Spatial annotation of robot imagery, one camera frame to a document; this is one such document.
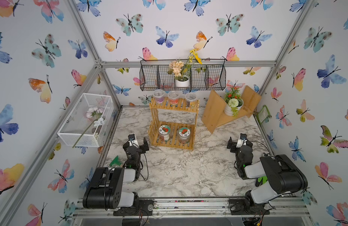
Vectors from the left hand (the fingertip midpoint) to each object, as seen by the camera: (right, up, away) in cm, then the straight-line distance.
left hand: (138, 137), depth 90 cm
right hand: (+65, 0, 0) cm, 65 cm away
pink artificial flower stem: (-18, +15, -17) cm, 29 cm away
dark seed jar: (+32, +23, -11) cm, 41 cm away
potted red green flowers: (+62, +23, +3) cm, 66 cm away
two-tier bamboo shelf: (+21, +1, +12) cm, 24 cm away
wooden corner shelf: (+49, +15, +6) cm, 51 cm away
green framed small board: (+92, +16, +21) cm, 95 cm away
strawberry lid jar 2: (+29, +1, +1) cm, 29 cm away
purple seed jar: (+14, +25, -9) cm, 30 cm away
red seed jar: (+23, +24, -10) cm, 35 cm away
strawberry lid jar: (+16, +4, +3) cm, 17 cm away
